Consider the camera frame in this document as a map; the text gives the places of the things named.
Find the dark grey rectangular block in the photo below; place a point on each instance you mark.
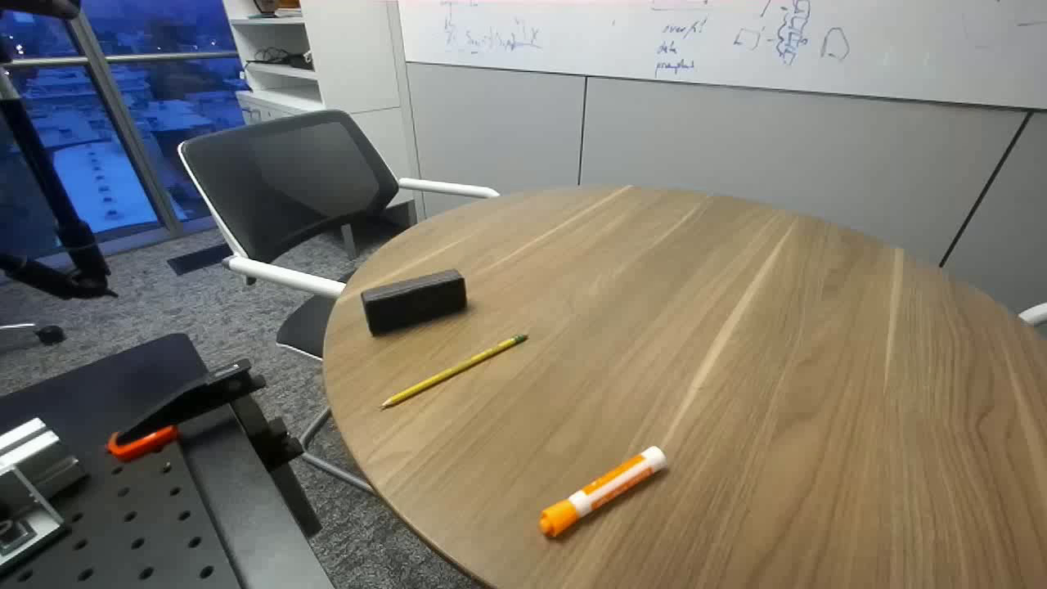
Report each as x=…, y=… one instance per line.
x=414, y=301

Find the yellow pencil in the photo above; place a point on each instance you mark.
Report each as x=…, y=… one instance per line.
x=452, y=370

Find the orange and white marker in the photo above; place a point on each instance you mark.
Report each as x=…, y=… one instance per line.
x=603, y=491

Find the black mesh white-framed office chair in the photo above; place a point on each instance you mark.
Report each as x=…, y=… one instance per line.
x=290, y=182

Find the whiteboard with blue writing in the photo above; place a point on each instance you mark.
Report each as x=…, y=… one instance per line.
x=707, y=35

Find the black floor plate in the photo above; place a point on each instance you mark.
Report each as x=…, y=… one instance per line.
x=200, y=259

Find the white shelf cabinet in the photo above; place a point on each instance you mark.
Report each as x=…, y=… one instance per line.
x=281, y=53

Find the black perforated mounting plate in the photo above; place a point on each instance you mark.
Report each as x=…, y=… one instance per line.
x=110, y=523

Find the black tripod stand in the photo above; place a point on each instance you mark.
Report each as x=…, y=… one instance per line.
x=50, y=184

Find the grey leg with black caster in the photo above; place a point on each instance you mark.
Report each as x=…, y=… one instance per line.
x=27, y=330

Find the glass window with grey frame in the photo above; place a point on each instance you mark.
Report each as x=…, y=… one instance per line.
x=164, y=109

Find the aluminium bracket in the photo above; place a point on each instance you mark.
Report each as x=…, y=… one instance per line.
x=27, y=447

